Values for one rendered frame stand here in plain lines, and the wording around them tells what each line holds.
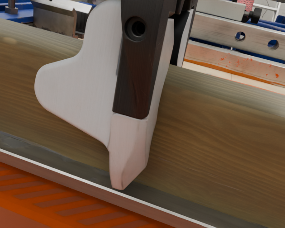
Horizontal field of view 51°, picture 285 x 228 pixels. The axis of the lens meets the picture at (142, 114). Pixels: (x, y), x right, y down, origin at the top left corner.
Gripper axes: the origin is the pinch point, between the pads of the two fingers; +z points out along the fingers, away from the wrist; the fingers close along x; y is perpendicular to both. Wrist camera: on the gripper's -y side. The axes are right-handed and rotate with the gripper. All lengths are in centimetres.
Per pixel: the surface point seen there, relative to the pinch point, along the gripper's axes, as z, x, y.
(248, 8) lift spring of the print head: -6, -76, -7
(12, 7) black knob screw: -1.9, -25.7, 28.8
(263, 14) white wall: 11, -443, -44
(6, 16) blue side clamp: -0.9, -22.7, 27.5
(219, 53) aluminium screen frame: 1.9, -45.4, -2.5
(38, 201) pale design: 4.6, 1.9, 5.9
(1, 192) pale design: 4.5, 2.3, 8.2
